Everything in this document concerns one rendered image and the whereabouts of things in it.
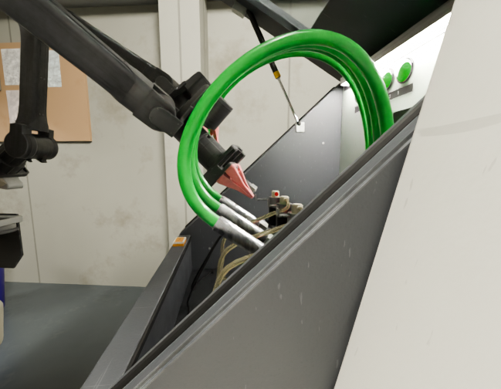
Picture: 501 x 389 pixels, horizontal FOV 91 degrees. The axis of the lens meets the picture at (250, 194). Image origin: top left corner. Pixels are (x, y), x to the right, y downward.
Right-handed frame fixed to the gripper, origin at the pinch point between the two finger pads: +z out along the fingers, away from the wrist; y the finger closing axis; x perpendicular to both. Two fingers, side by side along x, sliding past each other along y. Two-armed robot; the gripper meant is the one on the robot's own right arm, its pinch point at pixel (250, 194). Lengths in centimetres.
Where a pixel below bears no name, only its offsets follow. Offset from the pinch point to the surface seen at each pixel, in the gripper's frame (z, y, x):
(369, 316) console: 11.1, 7.3, -34.6
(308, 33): -6.8, 20.4, -23.2
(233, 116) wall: -59, 3, 162
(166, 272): -0.9, -25.1, -2.0
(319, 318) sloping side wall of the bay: 9.8, 4.5, -33.7
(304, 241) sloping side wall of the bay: 5.1, 7.6, -34.0
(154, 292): 0.6, -23.6, -10.4
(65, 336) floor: -21, -179, 83
